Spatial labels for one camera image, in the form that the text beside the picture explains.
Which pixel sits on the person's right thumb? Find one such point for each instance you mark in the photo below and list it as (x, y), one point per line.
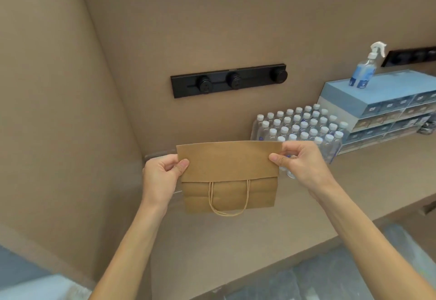
(278, 160)

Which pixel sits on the person's right hand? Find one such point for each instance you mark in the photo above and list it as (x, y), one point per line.
(306, 168)

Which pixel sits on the brown paper bag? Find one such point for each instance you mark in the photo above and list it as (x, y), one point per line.
(228, 177)

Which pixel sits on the person's right forearm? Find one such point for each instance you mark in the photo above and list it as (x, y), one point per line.
(371, 242)

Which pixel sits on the person's left forearm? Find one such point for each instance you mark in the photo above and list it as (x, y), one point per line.
(131, 248)

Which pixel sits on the person's left thumb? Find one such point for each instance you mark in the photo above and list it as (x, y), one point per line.
(181, 168)

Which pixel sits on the person's left hand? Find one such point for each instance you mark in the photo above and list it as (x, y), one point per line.
(159, 179)

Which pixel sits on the blue spray bottle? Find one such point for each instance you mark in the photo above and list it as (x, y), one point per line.
(366, 68)

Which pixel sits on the blue drawer organizer cabinet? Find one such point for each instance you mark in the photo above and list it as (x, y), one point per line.
(381, 105)

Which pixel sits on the black wall power track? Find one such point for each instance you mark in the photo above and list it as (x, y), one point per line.
(229, 80)
(408, 56)

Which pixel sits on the group of clear water bottles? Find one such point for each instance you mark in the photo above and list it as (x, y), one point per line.
(299, 131)

